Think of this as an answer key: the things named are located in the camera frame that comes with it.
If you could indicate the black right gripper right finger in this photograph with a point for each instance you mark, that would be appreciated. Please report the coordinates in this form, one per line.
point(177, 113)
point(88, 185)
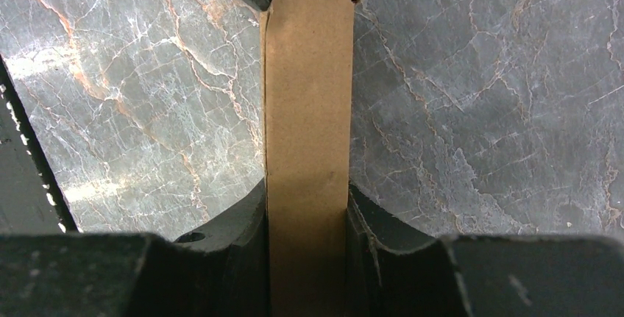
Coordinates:
point(394, 269)

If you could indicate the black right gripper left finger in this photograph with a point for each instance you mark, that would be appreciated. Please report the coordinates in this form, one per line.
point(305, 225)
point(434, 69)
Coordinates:
point(218, 269)

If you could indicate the brown cardboard box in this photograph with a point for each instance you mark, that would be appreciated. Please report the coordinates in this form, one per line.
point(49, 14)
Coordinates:
point(307, 48)

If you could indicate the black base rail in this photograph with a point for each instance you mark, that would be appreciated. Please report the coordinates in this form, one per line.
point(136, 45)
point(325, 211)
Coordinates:
point(31, 200)

